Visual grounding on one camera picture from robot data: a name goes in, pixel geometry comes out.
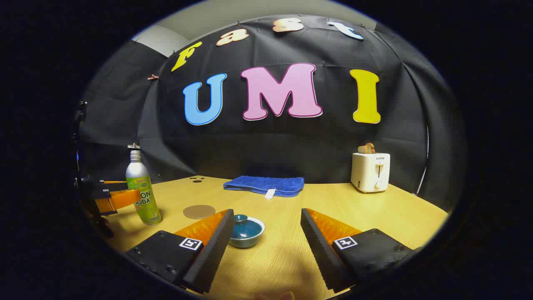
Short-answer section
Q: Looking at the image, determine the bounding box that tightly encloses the silver green water bottle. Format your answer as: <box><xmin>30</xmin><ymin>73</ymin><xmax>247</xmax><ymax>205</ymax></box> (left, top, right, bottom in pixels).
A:
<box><xmin>125</xmin><ymin>150</ymin><xmax>162</xmax><ymax>226</ymax></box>

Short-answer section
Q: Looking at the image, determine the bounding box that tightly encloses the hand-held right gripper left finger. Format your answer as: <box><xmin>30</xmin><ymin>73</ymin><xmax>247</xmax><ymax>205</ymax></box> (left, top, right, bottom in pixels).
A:
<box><xmin>125</xmin><ymin>208</ymin><xmax>236</xmax><ymax>295</ymax></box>

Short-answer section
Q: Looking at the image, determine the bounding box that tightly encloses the black backdrop cloth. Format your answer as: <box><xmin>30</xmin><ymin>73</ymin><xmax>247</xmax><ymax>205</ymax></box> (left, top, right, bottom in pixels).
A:
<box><xmin>79</xmin><ymin>15</ymin><xmax>467</xmax><ymax>211</ymax></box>

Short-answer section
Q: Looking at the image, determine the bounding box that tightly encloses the round brown coaster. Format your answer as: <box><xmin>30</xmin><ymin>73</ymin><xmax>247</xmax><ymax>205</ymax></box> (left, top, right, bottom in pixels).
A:
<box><xmin>183</xmin><ymin>205</ymin><xmax>216</xmax><ymax>220</ymax></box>

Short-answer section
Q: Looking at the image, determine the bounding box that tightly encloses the blue folded towel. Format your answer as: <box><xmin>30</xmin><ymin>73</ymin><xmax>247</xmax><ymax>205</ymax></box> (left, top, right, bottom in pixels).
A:
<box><xmin>223</xmin><ymin>175</ymin><xmax>305</xmax><ymax>200</ymax></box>

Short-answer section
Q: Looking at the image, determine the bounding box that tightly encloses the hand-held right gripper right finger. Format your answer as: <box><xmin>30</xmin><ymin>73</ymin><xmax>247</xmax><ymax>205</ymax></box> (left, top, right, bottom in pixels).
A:
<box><xmin>300</xmin><ymin>207</ymin><xmax>421</xmax><ymax>293</ymax></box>

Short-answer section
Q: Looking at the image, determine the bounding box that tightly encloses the grey white teacup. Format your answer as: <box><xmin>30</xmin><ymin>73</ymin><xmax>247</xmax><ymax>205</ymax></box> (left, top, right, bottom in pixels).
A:
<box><xmin>228</xmin><ymin>217</ymin><xmax>266</xmax><ymax>249</ymax></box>

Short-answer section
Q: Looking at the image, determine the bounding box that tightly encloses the white toaster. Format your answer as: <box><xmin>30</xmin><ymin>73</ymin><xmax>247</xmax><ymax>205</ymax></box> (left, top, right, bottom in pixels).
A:
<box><xmin>351</xmin><ymin>152</ymin><xmax>391</xmax><ymax>193</ymax></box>

